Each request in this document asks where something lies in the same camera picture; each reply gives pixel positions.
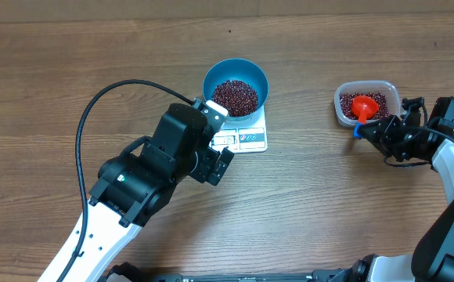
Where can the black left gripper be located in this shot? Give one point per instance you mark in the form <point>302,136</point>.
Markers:
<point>208,160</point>

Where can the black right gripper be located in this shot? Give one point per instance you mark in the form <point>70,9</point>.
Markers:
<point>384,133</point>

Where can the red scoop with blue handle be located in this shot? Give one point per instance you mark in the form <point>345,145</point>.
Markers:
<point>363,107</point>

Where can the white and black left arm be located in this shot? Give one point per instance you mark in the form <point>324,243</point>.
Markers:
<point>138,183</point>

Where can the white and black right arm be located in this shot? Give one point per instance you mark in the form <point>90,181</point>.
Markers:
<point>433,257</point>

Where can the white digital kitchen scale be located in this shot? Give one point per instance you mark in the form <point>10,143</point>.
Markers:
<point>242,137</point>

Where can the red beans in bowl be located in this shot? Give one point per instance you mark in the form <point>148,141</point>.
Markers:
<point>237,97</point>

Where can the blue bowl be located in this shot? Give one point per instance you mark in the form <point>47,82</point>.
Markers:
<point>237,69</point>

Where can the clear plastic food container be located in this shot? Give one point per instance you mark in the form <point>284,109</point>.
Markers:
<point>393,99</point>

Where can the red adzuki beans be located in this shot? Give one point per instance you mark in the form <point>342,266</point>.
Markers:
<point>347,99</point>

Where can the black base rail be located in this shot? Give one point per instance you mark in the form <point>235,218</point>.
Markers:
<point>126,272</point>

